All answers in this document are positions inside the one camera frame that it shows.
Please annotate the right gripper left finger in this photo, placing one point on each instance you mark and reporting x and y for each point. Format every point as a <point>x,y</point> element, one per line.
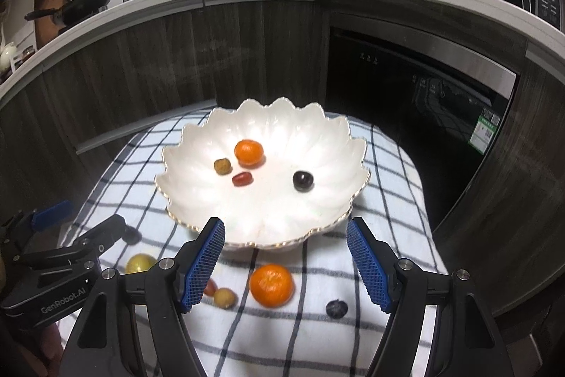
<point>195,262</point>

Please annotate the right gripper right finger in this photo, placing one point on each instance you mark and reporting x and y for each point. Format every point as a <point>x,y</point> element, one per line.
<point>376,262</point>

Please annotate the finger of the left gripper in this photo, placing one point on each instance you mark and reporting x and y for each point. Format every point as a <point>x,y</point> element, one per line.
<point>23,226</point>
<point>90,246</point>

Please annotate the red grape tomato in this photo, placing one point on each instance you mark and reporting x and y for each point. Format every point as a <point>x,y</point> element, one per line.
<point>242,179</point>
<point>210,288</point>

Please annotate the small tan longan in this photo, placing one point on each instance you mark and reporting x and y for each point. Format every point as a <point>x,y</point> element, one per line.
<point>224,298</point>

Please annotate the green yellow apple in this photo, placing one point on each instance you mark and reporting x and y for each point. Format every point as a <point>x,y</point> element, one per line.
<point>139,263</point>

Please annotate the large orange mandarin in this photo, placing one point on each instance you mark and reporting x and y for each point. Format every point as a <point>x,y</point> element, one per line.
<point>271,285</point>

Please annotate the small orange mandarin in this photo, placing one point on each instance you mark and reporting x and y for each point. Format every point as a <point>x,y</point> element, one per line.
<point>249,152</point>

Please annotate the dark grape beside apple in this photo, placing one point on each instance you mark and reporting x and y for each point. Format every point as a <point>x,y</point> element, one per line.
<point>131,236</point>

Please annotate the black white checkered cloth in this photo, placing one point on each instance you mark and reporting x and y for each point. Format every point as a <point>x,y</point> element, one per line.
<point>303,312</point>

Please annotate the white scalloped ceramic bowl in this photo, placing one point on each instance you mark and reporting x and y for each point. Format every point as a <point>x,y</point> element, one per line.
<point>269,214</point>

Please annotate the black built-in oven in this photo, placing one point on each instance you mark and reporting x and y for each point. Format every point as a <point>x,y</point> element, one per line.
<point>424,92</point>

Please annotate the white teapot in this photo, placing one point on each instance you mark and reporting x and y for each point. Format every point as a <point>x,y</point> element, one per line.
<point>6,56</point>

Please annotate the green white energy label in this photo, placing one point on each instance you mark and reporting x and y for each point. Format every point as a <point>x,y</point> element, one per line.
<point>484,131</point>

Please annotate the black wok pan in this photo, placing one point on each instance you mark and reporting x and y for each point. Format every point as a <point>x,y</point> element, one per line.
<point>70,13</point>

